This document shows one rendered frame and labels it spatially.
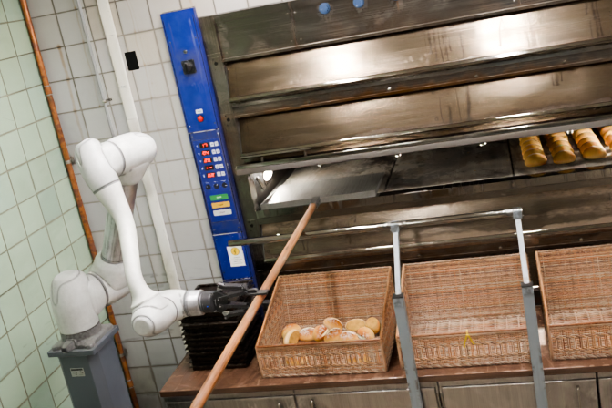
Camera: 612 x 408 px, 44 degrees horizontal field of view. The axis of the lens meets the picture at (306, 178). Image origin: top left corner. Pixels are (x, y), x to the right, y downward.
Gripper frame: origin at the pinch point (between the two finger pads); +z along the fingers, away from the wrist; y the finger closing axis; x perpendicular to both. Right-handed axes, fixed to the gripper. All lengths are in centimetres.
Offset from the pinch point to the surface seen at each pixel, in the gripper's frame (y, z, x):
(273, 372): 58, -20, -50
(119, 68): -76, -81, -97
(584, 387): 69, 104, -46
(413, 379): 58, 40, -40
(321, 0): -90, 18, -100
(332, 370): 58, 6, -50
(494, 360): 58, 72, -51
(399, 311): 28, 39, -40
